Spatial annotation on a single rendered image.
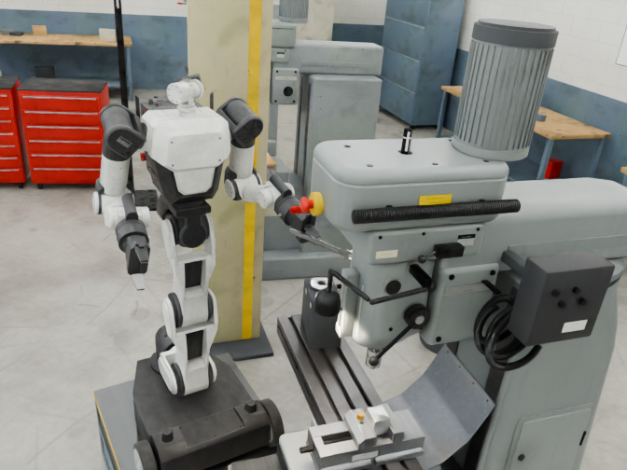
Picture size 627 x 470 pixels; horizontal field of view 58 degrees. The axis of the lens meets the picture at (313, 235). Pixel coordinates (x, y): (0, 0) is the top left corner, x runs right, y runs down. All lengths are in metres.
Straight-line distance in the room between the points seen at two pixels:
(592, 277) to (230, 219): 2.28
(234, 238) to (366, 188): 2.14
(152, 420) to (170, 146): 1.17
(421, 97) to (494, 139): 7.38
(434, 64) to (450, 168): 7.46
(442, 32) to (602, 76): 2.71
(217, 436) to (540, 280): 1.48
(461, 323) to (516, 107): 0.61
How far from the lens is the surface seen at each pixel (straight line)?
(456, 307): 1.65
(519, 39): 1.46
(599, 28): 7.07
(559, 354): 1.91
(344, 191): 1.33
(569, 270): 1.43
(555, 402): 2.05
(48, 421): 3.47
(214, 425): 2.45
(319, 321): 2.19
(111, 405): 2.88
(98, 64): 10.41
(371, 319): 1.58
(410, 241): 1.45
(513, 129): 1.52
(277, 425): 2.50
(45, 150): 6.11
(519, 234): 1.65
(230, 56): 3.06
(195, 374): 2.46
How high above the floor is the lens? 2.33
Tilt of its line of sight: 26 degrees down
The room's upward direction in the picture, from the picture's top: 5 degrees clockwise
